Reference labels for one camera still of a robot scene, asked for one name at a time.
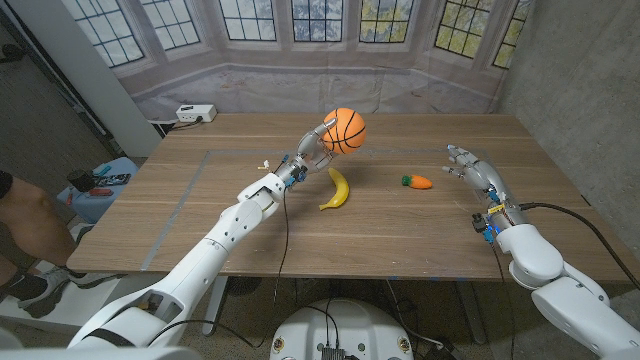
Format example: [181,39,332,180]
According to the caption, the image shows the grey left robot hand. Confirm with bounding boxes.
[273,117,339,187]

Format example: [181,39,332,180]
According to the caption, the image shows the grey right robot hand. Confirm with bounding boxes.
[441,144,526,231]

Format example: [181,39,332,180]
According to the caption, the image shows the orange toy basketball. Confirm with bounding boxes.
[321,107,367,155]

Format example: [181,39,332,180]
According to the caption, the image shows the yellow toy banana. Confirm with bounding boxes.
[319,167,351,212]

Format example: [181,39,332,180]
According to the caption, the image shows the orange toy carrot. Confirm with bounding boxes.
[401,174,434,190]

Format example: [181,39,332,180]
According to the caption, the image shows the printed window backdrop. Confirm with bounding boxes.
[59,0,536,122]

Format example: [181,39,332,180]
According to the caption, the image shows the white power strip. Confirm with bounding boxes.
[175,103,218,124]

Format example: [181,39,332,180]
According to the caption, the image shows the grey table leg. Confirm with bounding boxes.
[457,281,487,345]
[201,276,230,337]

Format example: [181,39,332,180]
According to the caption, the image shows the black ribbed round object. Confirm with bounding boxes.
[227,276,262,297]

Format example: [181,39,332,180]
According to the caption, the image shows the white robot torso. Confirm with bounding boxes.
[269,298,415,360]

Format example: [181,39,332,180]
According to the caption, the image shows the blue storage box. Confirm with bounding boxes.
[56,156,140,225]

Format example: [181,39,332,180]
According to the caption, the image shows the black cup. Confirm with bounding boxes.
[66,168,96,193]

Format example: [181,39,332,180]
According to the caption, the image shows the white low platform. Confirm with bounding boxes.
[0,224,166,336]

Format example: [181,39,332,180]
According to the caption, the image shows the person's bare leg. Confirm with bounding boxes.
[0,169,76,286]

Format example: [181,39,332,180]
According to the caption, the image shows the black and grey shoe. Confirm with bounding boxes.
[0,267,121,319]

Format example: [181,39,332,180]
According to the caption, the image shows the thin black left wrist cable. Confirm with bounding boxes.
[147,187,291,350]

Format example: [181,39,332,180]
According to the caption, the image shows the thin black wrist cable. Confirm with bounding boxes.
[147,187,291,350]
[487,242,516,360]

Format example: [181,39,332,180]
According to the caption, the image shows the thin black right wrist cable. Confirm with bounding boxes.
[487,242,516,360]

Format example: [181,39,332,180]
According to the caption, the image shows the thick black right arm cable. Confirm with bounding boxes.
[519,201,640,291]

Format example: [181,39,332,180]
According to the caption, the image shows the white floor cable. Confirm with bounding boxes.
[384,279,444,349]

